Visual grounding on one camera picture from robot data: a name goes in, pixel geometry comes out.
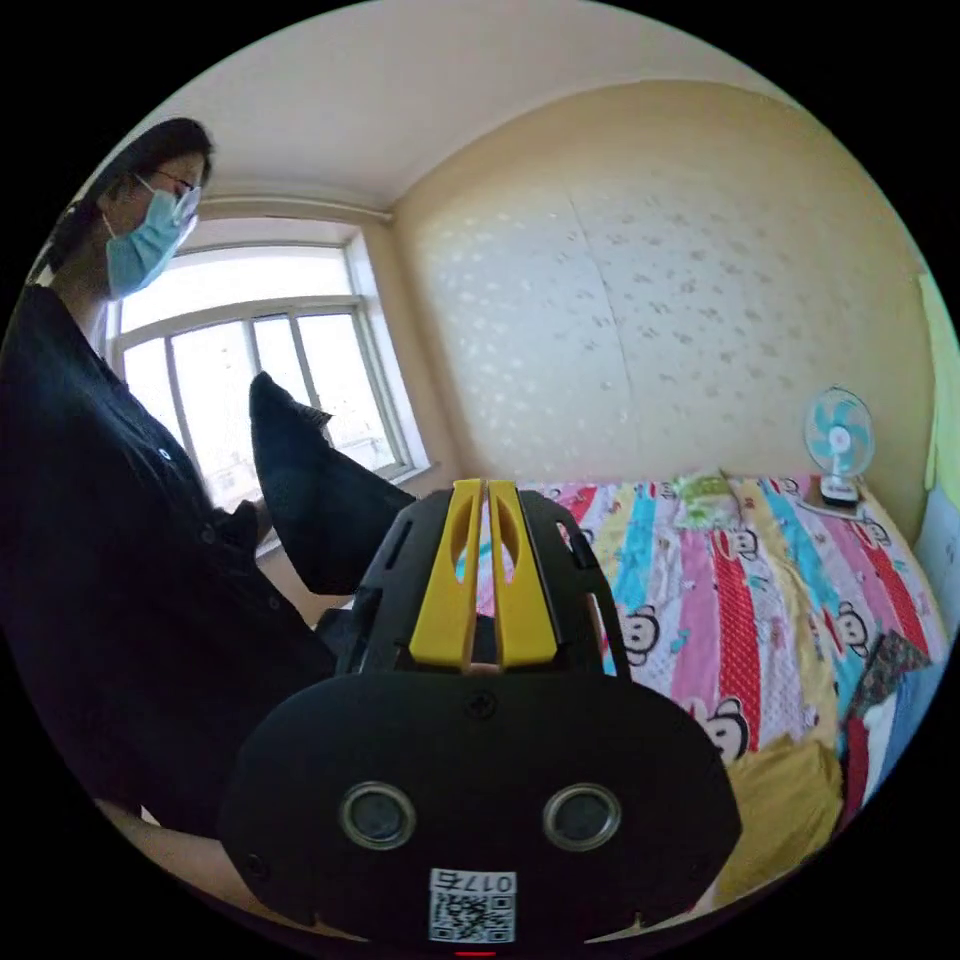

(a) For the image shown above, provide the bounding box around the small light blue fan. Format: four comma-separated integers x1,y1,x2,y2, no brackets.
803,385,877,512

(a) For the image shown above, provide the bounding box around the light green curtain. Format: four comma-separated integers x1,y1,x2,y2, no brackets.
917,272,960,493

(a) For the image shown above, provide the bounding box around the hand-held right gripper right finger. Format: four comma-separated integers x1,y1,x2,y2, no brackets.
487,478,562,671

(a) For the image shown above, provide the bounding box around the green printed small cushion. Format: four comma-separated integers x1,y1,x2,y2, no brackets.
671,470,742,529

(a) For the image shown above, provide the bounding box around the pile of clothes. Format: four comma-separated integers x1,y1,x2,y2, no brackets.
838,628,955,830

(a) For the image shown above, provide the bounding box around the black short sleeve shirt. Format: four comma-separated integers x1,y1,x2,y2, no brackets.
248,370,418,598

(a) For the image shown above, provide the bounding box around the bed with striped cartoon sheet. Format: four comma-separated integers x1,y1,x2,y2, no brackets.
457,470,955,905

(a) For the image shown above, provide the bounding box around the person's right forearm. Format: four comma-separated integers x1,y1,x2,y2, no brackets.
95,797,320,943

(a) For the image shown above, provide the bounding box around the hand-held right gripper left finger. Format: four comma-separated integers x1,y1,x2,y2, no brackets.
407,478,483,670

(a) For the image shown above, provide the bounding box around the yellow pillow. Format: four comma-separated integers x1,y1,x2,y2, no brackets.
708,736,847,905

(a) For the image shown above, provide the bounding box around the window with white frame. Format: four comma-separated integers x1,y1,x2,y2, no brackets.
103,215,430,560

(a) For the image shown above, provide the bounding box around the person's body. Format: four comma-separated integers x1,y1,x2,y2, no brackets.
0,116,340,843

